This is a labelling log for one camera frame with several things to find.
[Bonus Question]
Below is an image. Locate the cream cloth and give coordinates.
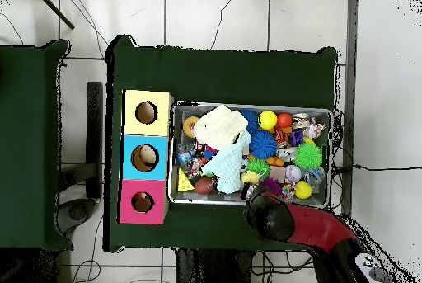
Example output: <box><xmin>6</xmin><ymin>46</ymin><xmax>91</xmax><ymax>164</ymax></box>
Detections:
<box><xmin>193</xmin><ymin>103</ymin><xmax>249</xmax><ymax>150</ymax></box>

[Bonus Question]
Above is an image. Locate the mint green cloth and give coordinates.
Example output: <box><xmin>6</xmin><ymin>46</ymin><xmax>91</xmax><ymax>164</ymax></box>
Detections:
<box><xmin>201</xmin><ymin>129</ymin><xmax>251</xmax><ymax>195</ymax></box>

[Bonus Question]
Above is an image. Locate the yellow plush toy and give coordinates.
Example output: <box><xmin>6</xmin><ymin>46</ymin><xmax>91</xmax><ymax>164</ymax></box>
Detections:
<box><xmin>240</xmin><ymin>169</ymin><xmax>261</xmax><ymax>186</ymax></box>

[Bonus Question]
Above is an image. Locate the brown plush bear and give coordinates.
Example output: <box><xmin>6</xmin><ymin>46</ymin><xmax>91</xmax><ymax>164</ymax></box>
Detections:
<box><xmin>133</xmin><ymin>191</ymin><xmax>153</xmax><ymax>211</ymax></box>

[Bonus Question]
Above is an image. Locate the wooden box with three holes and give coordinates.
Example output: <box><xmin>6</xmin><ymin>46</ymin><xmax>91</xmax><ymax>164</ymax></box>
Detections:
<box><xmin>116</xmin><ymin>89</ymin><xmax>175</xmax><ymax>225</ymax></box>

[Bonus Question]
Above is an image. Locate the silver mesh bin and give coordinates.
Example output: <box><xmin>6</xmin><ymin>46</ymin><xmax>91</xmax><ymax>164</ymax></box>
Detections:
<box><xmin>168</xmin><ymin>101</ymin><xmax>332</xmax><ymax>210</ymax></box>

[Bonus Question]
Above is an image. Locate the toy burger bun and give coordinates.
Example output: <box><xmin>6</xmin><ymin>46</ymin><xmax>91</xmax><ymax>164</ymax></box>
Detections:
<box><xmin>182</xmin><ymin>115</ymin><xmax>200</xmax><ymax>139</ymax></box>

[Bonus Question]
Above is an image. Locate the yellow toy cheese wedge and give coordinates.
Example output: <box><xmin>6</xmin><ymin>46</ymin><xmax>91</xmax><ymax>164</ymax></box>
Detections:
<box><xmin>176</xmin><ymin>167</ymin><xmax>195</xmax><ymax>192</ymax></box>

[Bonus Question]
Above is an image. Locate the blue spiky ball with eyes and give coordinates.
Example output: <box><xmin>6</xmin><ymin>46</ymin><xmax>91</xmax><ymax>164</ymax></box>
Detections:
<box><xmin>248</xmin><ymin>130</ymin><xmax>278</xmax><ymax>160</ymax></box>

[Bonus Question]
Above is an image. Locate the small green spiky ball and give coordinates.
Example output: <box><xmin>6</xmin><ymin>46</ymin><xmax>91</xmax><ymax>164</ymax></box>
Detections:
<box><xmin>246</xmin><ymin>158</ymin><xmax>271</xmax><ymax>177</ymax></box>

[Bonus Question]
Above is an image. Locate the large yellow ball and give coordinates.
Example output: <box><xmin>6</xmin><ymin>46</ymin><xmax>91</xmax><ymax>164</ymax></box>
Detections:
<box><xmin>257</xmin><ymin>110</ymin><xmax>279</xmax><ymax>130</ymax></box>

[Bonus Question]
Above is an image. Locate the dark green table cloth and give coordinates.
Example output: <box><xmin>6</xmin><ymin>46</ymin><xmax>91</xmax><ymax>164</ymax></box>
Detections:
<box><xmin>104</xmin><ymin>34</ymin><xmax>339</xmax><ymax>252</ymax></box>
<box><xmin>0</xmin><ymin>40</ymin><xmax>74</xmax><ymax>252</ymax></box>

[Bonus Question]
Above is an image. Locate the purple spiky ball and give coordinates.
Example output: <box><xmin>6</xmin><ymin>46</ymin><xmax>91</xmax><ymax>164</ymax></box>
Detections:
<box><xmin>260</xmin><ymin>177</ymin><xmax>284</xmax><ymax>196</ymax></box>

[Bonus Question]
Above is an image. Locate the large green spiky ball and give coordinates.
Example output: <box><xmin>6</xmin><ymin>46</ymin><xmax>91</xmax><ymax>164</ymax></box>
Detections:
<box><xmin>292</xmin><ymin>142</ymin><xmax>323</xmax><ymax>170</ymax></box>

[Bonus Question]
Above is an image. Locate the black upright panel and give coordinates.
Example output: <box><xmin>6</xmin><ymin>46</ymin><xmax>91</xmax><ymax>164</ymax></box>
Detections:
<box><xmin>86</xmin><ymin>81</ymin><xmax>104</xmax><ymax>198</ymax></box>

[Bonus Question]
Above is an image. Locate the grey stand base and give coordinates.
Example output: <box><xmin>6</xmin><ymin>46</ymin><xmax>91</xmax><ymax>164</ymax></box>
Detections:
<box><xmin>55</xmin><ymin>198</ymin><xmax>96</xmax><ymax>234</ymax></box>

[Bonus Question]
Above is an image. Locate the black tripod leg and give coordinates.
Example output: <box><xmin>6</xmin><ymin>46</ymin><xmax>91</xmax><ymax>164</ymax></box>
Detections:
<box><xmin>34</xmin><ymin>0</ymin><xmax>76</xmax><ymax>30</ymax></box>

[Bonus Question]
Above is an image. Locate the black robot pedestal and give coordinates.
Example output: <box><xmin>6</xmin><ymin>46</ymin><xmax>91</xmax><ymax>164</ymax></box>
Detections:
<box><xmin>174</xmin><ymin>248</ymin><xmax>256</xmax><ymax>283</ymax></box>

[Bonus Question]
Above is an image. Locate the black floor cable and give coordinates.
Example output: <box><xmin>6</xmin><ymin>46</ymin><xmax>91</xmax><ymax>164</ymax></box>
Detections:
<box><xmin>332</xmin><ymin>163</ymin><xmax>422</xmax><ymax>175</ymax></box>

